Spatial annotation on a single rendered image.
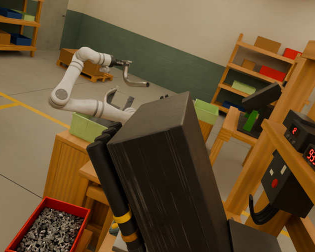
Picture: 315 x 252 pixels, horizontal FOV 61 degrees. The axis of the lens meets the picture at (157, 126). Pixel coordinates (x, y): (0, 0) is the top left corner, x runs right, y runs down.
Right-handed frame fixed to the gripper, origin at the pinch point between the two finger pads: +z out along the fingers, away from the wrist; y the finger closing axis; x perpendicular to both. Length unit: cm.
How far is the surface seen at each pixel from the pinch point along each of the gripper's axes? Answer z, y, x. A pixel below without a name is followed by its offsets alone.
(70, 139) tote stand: -11, 37, 60
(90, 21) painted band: 364, 669, -156
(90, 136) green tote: 1, 30, 56
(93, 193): -19, -12, 81
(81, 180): -26, -7, 73
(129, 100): 33, 29, 26
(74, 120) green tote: -7, 41, 46
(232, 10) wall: 552, 270, -224
